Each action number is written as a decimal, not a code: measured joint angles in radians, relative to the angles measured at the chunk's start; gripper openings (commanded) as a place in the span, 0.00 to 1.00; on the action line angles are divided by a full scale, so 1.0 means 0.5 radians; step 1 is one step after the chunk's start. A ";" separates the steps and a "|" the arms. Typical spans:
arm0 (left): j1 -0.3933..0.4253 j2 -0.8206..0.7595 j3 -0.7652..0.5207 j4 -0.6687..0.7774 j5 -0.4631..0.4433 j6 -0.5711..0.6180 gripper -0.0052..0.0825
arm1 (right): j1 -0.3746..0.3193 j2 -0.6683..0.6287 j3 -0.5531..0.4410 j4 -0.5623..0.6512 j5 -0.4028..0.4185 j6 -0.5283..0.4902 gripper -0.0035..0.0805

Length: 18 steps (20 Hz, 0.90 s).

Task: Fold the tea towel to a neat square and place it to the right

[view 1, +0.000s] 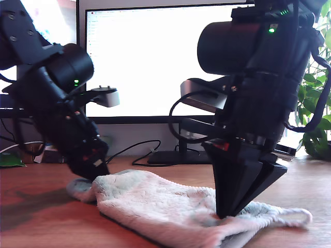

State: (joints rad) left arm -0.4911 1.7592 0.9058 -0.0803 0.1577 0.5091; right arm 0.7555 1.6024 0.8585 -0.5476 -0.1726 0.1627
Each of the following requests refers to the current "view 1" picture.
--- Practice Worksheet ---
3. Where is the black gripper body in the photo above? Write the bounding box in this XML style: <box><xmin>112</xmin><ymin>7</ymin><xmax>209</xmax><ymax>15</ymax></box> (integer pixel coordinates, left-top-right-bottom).
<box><xmin>180</xmin><ymin>108</ymin><xmax>297</xmax><ymax>161</ymax></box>
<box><xmin>33</xmin><ymin>103</ymin><xmax>109</xmax><ymax>168</ymax></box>

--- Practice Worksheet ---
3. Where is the fluffy pink white tea towel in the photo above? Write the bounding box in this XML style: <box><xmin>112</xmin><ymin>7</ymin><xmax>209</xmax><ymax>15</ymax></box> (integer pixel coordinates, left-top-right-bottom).
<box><xmin>66</xmin><ymin>169</ymin><xmax>313</xmax><ymax>248</ymax></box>

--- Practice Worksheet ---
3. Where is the dark brown small box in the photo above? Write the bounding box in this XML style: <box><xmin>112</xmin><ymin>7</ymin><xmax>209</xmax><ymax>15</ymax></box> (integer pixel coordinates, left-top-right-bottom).
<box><xmin>42</xmin><ymin>148</ymin><xmax>65</xmax><ymax>164</ymax></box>

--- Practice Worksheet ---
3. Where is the brown cardboard box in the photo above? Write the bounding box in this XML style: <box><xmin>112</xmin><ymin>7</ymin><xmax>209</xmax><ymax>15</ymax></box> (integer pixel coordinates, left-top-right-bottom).
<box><xmin>20</xmin><ymin>143</ymin><xmax>44</xmax><ymax>164</ymax></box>

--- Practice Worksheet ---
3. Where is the green leafy potted plant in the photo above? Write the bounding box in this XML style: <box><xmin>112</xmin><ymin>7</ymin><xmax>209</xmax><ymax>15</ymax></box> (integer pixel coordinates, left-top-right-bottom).
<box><xmin>294</xmin><ymin>0</ymin><xmax>331</xmax><ymax>161</ymax></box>

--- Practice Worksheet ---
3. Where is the green packet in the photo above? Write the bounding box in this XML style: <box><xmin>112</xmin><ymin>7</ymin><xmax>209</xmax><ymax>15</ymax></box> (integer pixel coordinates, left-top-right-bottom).
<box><xmin>0</xmin><ymin>152</ymin><xmax>27</xmax><ymax>168</ymax></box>

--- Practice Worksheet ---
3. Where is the large monitor with white screen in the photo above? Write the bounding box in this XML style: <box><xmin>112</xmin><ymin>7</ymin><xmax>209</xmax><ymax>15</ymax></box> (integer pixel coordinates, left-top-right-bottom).
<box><xmin>83</xmin><ymin>3</ymin><xmax>257</xmax><ymax>166</ymax></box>

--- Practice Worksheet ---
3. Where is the monitor with dark screen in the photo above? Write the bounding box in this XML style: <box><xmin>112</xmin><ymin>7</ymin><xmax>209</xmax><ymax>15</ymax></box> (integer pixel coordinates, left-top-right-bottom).
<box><xmin>0</xmin><ymin>0</ymin><xmax>82</xmax><ymax>121</ymax></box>

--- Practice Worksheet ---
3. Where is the black cable with plug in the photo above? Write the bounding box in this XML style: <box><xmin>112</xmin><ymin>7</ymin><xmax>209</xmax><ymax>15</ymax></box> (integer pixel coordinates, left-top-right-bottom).
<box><xmin>104</xmin><ymin>140</ymin><xmax>161</xmax><ymax>167</ymax></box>

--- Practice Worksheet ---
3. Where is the white cable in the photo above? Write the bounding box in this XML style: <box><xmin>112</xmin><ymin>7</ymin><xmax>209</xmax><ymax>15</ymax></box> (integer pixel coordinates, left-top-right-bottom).
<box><xmin>0</xmin><ymin>141</ymin><xmax>44</xmax><ymax>156</ymax></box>

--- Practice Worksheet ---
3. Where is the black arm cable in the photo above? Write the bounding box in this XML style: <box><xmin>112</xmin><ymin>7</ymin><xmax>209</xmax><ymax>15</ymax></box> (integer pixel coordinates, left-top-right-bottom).
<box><xmin>283</xmin><ymin>0</ymin><xmax>331</xmax><ymax>133</ymax></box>

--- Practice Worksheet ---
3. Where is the thin black camera cable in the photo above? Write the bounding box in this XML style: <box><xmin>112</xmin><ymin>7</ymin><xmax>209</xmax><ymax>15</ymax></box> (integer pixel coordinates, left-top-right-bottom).
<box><xmin>169</xmin><ymin>95</ymin><xmax>217</xmax><ymax>145</ymax></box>

